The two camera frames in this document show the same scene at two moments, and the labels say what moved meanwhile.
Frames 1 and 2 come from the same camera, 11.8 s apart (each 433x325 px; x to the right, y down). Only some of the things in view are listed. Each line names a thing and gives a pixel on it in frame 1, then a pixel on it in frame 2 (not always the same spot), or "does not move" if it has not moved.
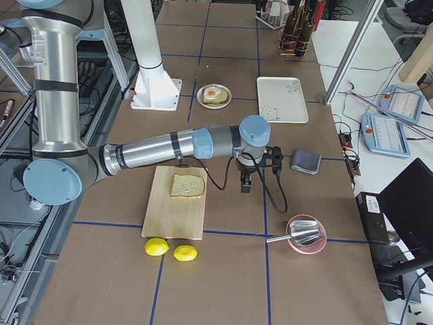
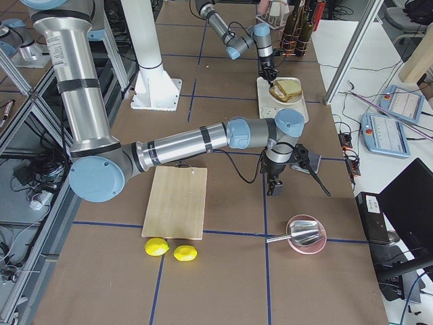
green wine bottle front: (306, 30) does not move
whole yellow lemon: (156, 246) does not move
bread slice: (222, 98) -> (277, 91)
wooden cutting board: (174, 218) does not move
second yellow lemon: (185, 252) does not move
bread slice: (187, 186) -> (289, 86)
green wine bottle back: (288, 40) does not move
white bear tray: (281, 100) does not move
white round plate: (200, 96) -> (295, 99)
